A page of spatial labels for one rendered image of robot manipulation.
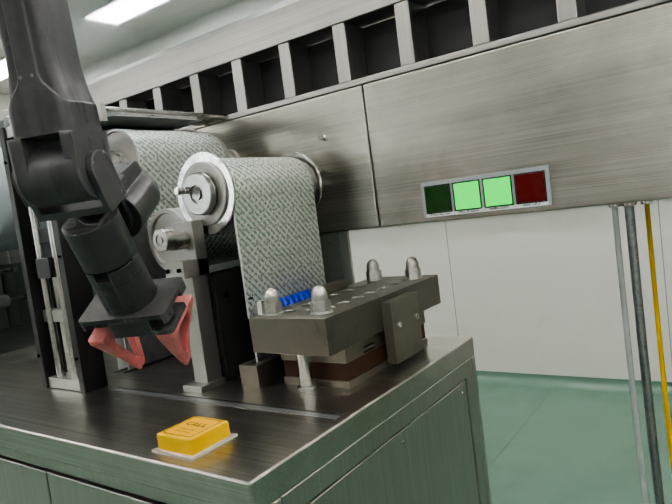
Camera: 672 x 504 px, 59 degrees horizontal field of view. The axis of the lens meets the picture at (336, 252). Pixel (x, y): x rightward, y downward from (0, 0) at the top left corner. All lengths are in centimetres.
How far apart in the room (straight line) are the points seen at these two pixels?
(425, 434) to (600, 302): 256
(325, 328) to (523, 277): 278
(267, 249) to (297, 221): 11
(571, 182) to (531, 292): 256
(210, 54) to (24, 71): 100
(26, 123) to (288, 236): 65
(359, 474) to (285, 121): 81
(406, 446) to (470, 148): 55
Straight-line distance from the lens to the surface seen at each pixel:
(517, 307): 367
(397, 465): 100
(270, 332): 98
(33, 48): 61
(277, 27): 143
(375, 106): 125
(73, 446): 101
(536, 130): 111
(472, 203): 115
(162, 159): 127
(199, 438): 83
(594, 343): 361
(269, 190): 112
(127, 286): 64
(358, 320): 98
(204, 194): 106
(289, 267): 115
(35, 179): 60
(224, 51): 154
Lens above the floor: 120
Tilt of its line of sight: 4 degrees down
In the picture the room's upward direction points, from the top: 7 degrees counter-clockwise
